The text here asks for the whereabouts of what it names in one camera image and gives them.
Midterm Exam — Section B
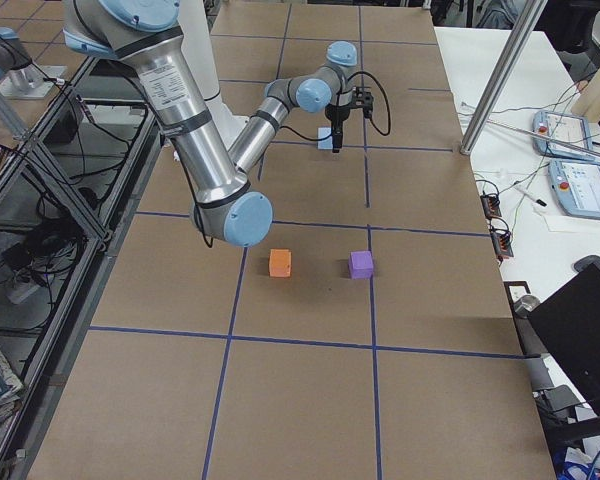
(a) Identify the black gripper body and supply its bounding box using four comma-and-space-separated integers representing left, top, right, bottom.
325, 104, 351, 129

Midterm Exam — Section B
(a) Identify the light blue foam block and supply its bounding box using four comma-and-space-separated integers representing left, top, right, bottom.
317, 127, 333, 150

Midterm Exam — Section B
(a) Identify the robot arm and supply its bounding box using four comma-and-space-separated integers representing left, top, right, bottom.
0, 27, 52, 99
63, 1, 358, 247

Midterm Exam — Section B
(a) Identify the purple foam block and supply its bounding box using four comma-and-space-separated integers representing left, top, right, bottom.
348, 250, 374, 279

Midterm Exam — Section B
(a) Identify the orange foam block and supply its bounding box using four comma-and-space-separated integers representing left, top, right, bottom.
268, 249, 292, 278

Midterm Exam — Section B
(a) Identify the upper orange connector box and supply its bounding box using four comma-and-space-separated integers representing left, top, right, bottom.
480, 193, 501, 219

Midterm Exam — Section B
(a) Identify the orange connector box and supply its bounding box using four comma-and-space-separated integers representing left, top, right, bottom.
490, 229, 514, 260
480, 193, 501, 219

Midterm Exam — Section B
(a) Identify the black marker pen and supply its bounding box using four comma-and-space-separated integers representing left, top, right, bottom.
515, 184, 547, 207

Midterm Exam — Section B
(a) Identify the lower orange connector box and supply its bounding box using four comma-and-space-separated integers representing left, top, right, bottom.
490, 229, 514, 260

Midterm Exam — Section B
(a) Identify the upper teach pendant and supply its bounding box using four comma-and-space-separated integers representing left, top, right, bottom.
532, 110, 594, 161

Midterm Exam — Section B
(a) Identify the teach pendant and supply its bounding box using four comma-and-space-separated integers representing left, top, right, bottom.
548, 158, 600, 220
532, 110, 594, 161

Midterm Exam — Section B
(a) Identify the lower teach pendant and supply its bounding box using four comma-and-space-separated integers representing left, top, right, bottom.
548, 158, 600, 220

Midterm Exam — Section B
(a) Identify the steel cup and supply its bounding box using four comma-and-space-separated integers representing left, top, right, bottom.
513, 294, 541, 319

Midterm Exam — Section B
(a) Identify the black monitor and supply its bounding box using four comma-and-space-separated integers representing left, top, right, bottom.
528, 264, 600, 416

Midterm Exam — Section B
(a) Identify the black camera cable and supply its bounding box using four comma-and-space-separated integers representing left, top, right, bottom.
279, 70, 393, 142

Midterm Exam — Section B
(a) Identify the aluminium frame post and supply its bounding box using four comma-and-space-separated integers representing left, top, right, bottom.
460, 0, 547, 155

